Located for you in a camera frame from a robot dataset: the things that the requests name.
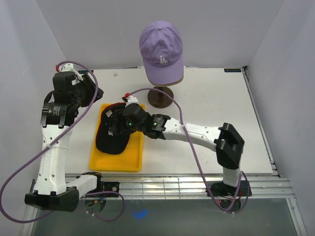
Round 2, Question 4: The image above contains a black cap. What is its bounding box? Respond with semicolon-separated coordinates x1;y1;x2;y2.
95;103;131;155

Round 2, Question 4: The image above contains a purple baseball cap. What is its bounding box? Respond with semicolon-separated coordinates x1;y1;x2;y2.
139;21;184;87

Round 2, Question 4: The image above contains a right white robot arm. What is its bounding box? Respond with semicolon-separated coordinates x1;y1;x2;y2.
105;103;245;195

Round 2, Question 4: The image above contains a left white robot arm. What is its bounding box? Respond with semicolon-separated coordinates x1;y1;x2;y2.
25;71;104;212

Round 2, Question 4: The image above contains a yellow plastic tray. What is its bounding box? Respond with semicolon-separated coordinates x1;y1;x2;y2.
89;104;144;172

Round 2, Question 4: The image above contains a dark wooden round stand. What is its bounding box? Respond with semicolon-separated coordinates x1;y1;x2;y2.
147;87;174;109

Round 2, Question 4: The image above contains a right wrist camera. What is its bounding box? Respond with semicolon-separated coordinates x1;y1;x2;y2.
122;93;139;106

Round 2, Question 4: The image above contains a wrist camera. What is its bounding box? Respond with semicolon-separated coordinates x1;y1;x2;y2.
56;62;83;80
122;93;139;106

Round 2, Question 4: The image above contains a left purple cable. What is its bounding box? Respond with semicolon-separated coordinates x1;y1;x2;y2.
0;60;126;223

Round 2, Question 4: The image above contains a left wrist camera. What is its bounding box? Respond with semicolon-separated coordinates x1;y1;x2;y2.
56;62;83;80

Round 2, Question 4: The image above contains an aluminium frame rail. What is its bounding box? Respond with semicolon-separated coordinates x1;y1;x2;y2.
21;173;314;236

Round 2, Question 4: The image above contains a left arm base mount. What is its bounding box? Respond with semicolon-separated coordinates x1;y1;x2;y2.
99;181;120;198

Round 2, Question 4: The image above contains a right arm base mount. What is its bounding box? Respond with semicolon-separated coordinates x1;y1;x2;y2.
207;180;252;197

